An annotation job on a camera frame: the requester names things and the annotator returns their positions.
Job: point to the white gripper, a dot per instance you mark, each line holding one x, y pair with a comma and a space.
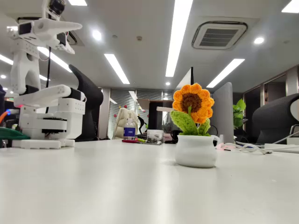
47, 27

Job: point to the crochet sunflower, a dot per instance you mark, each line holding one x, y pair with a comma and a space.
196, 151

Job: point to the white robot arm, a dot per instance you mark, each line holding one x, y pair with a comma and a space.
25, 70

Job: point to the ceiling strip light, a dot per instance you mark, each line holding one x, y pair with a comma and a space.
5, 59
178, 35
116, 67
77, 2
225, 72
292, 5
58, 60

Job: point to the round ceiling downlight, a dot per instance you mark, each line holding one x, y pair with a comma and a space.
258, 40
96, 35

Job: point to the black mesh office chair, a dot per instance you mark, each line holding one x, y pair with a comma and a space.
91, 98
273, 119

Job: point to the beige padded chair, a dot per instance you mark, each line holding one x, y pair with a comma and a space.
121, 123

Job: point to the green plastic object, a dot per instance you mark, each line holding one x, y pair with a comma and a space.
11, 134

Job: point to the clear water bottle blue label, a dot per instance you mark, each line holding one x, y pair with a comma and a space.
129, 131

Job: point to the pink pen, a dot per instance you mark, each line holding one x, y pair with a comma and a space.
129, 141

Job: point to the clear plastic container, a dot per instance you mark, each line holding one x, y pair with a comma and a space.
155, 136

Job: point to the computer monitor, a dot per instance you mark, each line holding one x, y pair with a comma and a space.
224, 112

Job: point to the green leafy plant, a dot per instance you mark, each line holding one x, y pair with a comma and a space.
238, 114

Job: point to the white power strip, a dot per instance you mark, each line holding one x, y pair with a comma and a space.
285, 148

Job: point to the gripper camera on white mount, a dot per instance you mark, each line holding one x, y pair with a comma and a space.
56, 5

